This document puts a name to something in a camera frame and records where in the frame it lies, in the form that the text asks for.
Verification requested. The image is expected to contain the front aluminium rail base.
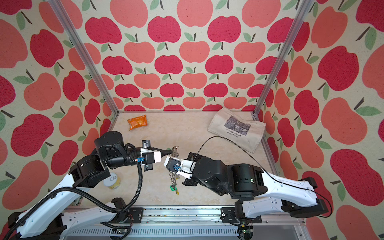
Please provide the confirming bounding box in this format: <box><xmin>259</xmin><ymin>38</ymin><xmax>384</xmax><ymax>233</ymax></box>
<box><xmin>56</xmin><ymin>205</ymin><xmax>259</xmax><ymax>240</ymax></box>

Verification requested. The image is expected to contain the yellow white tin can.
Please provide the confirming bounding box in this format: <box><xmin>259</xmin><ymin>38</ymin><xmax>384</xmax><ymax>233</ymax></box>
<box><xmin>103</xmin><ymin>173</ymin><xmax>121</xmax><ymax>190</ymax></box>

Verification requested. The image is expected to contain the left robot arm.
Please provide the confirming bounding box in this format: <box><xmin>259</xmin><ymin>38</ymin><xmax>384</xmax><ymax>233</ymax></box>
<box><xmin>4</xmin><ymin>131</ymin><xmax>172</xmax><ymax>240</ymax></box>

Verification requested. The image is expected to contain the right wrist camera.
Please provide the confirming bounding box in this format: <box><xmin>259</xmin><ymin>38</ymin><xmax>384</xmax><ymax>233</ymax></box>
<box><xmin>164</xmin><ymin>156</ymin><xmax>190</xmax><ymax>178</ymax></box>

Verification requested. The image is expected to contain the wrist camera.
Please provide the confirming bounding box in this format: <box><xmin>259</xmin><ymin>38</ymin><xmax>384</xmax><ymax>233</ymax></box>
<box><xmin>135</xmin><ymin>148</ymin><xmax>162</xmax><ymax>165</ymax></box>
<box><xmin>164</xmin><ymin>156</ymin><xmax>190</xmax><ymax>178</ymax></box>

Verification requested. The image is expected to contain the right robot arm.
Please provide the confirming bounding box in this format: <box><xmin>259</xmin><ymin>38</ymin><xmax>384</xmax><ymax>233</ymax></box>
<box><xmin>179</xmin><ymin>153</ymin><xmax>331</xmax><ymax>219</ymax></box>

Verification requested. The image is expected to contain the canvas Monet tote bag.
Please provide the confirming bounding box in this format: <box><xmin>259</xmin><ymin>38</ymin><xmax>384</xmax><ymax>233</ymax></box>
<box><xmin>208</xmin><ymin>108</ymin><xmax>266</xmax><ymax>153</ymax></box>

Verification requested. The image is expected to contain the black corrugated cable conduit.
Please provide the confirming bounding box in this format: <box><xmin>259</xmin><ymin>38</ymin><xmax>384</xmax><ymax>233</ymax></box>
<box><xmin>1</xmin><ymin>143</ymin><xmax>144</xmax><ymax>240</ymax></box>

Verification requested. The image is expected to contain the orange snack packet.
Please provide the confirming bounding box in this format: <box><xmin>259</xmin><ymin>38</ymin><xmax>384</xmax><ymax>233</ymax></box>
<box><xmin>127</xmin><ymin>115</ymin><xmax>148</xmax><ymax>130</ymax></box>

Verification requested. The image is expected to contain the aluminium frame post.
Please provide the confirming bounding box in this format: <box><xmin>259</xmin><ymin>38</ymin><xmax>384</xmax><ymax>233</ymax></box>
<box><xmin>48</xmin><ymin>0</ymin><xmax>119</xmax><ymax>117</ymax></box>
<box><xmin>252</xmin><ymin>0</ymin><xmax>314</xmax><ymax>117</ymax></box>

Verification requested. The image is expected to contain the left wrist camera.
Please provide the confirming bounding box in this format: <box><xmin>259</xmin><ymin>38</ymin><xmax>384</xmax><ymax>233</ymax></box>
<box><xmin>135</xmin><ymin>148</ymin><xmax>162</xmax><ymax>165</ymax></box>

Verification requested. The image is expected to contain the metal ring plate with keyrings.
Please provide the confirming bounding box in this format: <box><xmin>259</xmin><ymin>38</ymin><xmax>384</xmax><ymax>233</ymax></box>
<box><xmin>169</xmin><ymin>146</ymin><xmax>180</xmax><ymax>195</ymax></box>

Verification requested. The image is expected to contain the right aluminium frame post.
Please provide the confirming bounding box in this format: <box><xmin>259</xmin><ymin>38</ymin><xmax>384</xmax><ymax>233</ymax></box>
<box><xmin>252</xmin><ymin>0</ymin><xmax>314</xmax><ymax>117</ymax></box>

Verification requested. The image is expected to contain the left aluminium frame post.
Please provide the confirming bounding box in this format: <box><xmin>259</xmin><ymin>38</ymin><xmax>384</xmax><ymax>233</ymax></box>
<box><xmin>48</xmin><ymin>0</ymin><xmax>119</xmax><ymax>117</ymax></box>

